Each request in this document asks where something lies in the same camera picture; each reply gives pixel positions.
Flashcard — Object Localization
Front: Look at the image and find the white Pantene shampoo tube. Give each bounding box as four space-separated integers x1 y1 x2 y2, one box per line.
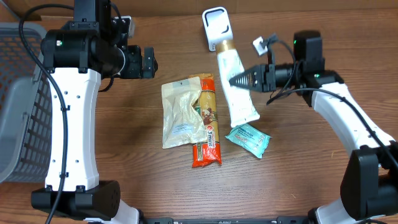
216 40 260 128

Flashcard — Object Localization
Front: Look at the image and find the teal wet wipes packet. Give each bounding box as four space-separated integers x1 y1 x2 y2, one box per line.
226 124 271 159

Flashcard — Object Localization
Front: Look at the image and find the clear pouch of brown powder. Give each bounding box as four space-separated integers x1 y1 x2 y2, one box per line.
161 77 206 149

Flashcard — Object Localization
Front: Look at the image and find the orange spaghetti packet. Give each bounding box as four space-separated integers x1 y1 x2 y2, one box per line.
189 73 222 167

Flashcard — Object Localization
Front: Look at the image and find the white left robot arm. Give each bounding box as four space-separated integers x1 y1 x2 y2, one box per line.
31 0 158 223

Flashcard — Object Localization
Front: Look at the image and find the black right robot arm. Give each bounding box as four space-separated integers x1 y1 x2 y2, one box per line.
229 30 397 224

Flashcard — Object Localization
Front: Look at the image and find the white barcode scanner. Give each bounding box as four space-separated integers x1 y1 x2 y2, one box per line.
201 6 233 52

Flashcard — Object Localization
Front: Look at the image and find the grey plastic basket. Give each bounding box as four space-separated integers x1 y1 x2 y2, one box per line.
1 22 52 182

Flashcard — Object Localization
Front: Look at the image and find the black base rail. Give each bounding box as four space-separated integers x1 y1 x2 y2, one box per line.
139 216 310 224

